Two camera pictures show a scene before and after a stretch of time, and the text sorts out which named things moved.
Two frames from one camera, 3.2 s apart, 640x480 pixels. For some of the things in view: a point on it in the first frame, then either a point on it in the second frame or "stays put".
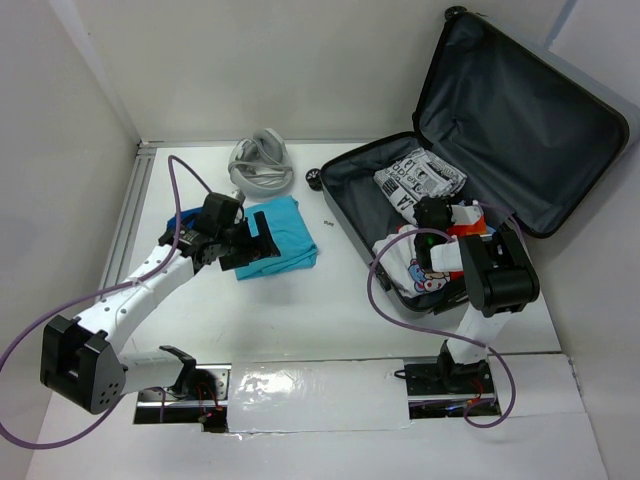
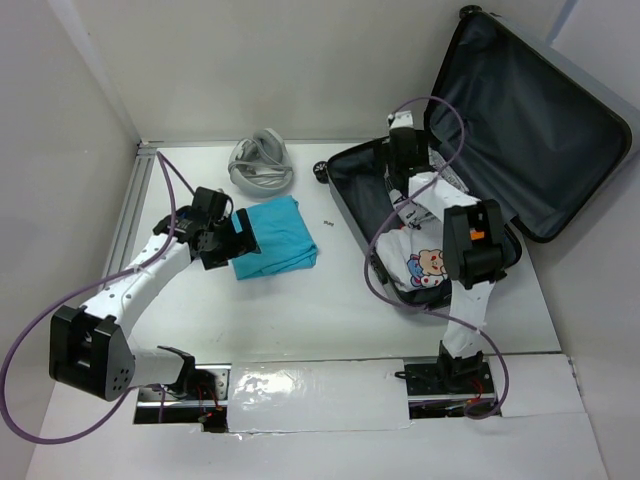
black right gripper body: [450, 210] to [423, 144]
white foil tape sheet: [318, 395] stays put
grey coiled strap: [261, 165] stays put
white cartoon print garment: [400, 261] stays put
